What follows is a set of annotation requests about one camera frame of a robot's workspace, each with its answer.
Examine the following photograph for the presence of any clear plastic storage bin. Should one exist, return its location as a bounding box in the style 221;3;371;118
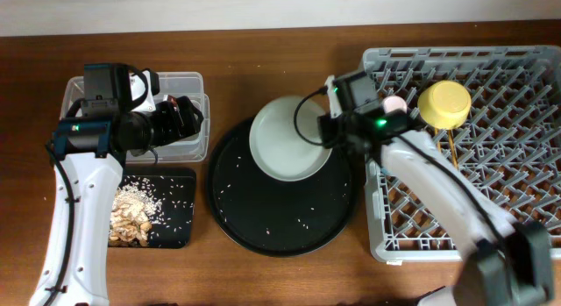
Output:
51;63;204;165

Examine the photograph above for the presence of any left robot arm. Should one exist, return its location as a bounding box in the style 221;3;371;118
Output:
30;63;204;305

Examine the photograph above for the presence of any round black serving tray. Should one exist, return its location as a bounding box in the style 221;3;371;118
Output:
205;118;359;257

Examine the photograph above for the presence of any pink cup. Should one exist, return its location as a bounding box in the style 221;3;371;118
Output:
382;95;408;113

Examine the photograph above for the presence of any food scraps pile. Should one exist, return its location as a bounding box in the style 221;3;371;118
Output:
108;182;163;247

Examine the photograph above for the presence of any wooden chopstick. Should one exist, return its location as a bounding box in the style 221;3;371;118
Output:
434;128;445;153
447;129;459;169

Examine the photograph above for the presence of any grey round plate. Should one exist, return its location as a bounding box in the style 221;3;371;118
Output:
249;96;331;181

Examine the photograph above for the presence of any yellow bowl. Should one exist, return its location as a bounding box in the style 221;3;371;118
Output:
417;81;472;130

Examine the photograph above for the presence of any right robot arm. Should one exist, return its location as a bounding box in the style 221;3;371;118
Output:
317;71;555;305

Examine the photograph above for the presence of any grey dishwasher rack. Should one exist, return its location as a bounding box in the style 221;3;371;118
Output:
359;46;560;264

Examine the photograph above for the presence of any gold brown snack wrapper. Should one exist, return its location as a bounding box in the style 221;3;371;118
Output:
162;95;180;118

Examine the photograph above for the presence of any black rectangular tray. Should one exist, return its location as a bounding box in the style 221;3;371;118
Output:
118;167;196;249

